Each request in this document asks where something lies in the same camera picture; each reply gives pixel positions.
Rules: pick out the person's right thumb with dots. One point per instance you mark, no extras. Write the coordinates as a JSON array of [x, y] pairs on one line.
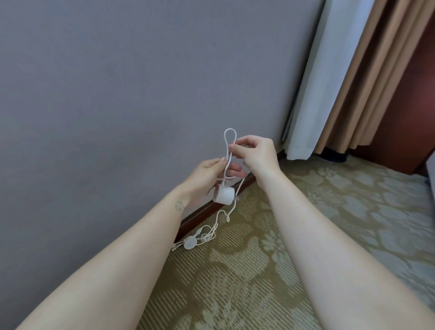
[[237, 153]]

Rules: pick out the white sheer curtain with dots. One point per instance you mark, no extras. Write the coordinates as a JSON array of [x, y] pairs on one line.
[[317, 98]]

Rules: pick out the person's left thumb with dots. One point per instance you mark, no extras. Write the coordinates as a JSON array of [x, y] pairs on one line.
[[214, 161]]

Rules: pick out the white charger adapter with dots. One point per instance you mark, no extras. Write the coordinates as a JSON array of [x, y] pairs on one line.
[[224, 195]]

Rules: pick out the person's right forearm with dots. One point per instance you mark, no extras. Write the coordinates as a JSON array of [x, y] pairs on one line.
[[333, 251]]

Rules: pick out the person's right hand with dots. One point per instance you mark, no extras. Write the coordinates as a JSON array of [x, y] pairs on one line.
[[261, 156]]

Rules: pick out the brown wooden panel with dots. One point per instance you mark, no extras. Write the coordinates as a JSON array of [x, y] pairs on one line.
[[409, 119]]

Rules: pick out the dark object under curtain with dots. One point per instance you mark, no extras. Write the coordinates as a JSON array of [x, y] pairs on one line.
[[334, 155]]

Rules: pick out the beige drape curtain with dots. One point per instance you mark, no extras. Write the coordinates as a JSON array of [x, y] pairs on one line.
[[368, 81]]

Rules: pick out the person's left forearm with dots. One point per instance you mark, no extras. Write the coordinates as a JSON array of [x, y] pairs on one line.
[[112, 265]]

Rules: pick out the person's left hand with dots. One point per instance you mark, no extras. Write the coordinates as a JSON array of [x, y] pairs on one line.
[[200, 180]]

